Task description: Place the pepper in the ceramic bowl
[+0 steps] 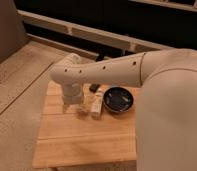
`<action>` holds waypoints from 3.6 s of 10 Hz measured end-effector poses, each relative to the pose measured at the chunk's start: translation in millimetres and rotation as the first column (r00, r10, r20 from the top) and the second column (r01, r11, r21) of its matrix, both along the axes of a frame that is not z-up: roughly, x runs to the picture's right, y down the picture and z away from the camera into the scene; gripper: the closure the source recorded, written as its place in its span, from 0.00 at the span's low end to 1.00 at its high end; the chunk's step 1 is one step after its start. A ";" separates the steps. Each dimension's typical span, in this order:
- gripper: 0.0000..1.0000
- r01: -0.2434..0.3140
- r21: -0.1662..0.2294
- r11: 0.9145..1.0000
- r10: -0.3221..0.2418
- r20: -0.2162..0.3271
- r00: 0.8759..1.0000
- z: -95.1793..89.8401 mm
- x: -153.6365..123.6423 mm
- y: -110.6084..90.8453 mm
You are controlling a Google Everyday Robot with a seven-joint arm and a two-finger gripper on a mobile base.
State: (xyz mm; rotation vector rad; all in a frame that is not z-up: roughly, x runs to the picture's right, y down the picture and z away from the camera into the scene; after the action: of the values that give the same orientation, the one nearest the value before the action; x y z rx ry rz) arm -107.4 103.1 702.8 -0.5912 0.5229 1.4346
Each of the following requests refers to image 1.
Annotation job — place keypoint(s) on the dark ceramic bowl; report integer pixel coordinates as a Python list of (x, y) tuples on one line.
[(118, 99)]

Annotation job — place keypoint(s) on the black rectangular object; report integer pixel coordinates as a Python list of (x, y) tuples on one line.
[(94, 87)]

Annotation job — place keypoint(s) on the small white bottle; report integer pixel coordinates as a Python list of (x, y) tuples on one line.
[(96, 106)]

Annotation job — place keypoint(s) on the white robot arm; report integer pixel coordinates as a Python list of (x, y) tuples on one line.
[(166, 109)]

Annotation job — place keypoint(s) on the white wooden rail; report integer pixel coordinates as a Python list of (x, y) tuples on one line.
[(91, 34)]

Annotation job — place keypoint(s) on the grey cabinet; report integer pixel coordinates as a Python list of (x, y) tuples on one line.
[(12, 32)]

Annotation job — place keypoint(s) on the wooden cutting board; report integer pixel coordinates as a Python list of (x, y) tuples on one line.
[(67, 138)]

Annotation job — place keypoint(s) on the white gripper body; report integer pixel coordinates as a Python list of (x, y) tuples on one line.
[(72, 95)]

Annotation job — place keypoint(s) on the white lidded jar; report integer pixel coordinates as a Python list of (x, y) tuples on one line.
[(83, 108)]

